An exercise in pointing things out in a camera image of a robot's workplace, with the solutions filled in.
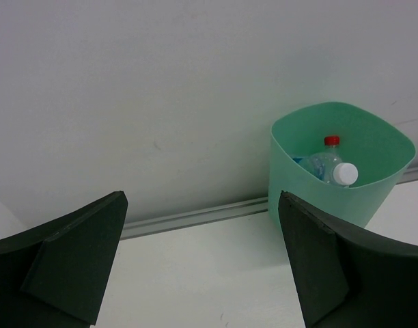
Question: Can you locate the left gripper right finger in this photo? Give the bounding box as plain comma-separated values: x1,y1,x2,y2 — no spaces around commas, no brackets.
278,192,418,327

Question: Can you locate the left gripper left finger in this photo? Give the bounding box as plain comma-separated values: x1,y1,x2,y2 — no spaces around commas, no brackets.
0,191,128,327

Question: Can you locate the Aquafina bottle white cap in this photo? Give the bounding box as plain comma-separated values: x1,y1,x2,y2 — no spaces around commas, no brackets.
300,152,359,187

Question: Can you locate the large red-cap cola bottle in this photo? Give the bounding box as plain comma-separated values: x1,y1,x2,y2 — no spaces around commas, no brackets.
324,135,340,156

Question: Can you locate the clear Pocari bottle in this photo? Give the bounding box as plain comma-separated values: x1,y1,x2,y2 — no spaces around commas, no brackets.
292,156,310,170

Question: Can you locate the green plastic bin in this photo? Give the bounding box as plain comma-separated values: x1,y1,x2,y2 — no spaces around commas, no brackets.
268,102,416,228

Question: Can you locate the aluminium rail left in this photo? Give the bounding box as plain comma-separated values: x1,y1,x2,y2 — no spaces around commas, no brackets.
120,165,418,240

